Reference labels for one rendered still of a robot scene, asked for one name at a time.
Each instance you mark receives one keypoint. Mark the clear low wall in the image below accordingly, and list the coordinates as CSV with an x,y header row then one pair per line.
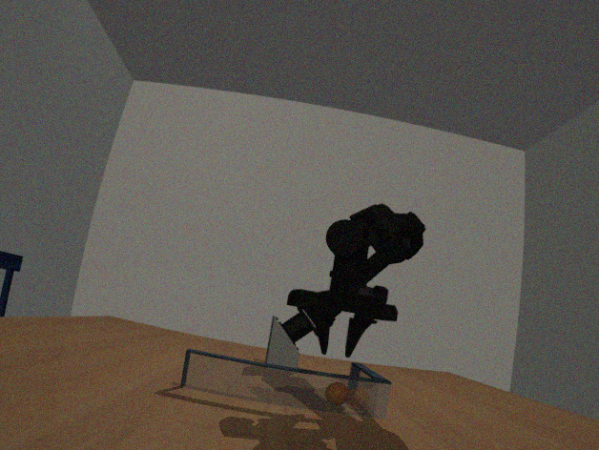
x,y
284,388

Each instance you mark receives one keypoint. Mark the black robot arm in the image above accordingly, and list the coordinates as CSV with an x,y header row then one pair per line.
x,y
394,237

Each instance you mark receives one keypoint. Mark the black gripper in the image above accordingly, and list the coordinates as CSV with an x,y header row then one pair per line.
x,y
320,307

